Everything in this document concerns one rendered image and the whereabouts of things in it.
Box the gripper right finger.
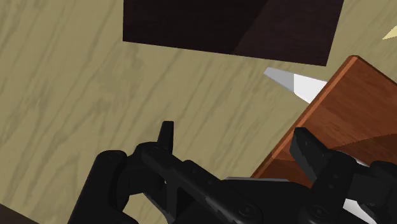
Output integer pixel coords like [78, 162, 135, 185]
[289, 127, 397, 224]

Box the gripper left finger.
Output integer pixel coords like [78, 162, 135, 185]
[68, 120, 265, 224]

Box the brown wooden table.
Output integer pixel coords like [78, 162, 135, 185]
[251, 55, 397, 188]

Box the dark robot stand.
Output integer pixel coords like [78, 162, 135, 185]
[122, 0, 344, 67]

